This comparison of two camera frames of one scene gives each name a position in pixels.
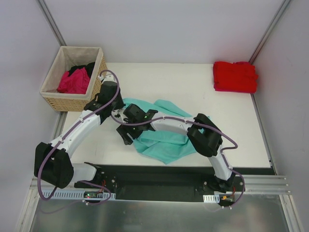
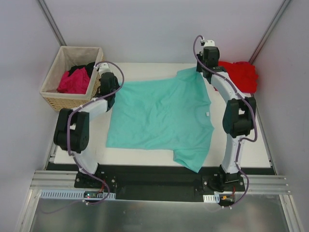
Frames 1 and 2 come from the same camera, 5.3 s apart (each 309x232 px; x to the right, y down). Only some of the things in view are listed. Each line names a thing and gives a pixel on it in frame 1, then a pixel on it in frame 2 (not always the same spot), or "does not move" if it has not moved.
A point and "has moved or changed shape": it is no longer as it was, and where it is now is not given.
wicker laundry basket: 71,82 does not move
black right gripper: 124,133 -> 201,68
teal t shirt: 172,146 has moved or changed shape
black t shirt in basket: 89,67 does not move
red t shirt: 239,77 does not move
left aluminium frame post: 51,21 does not move
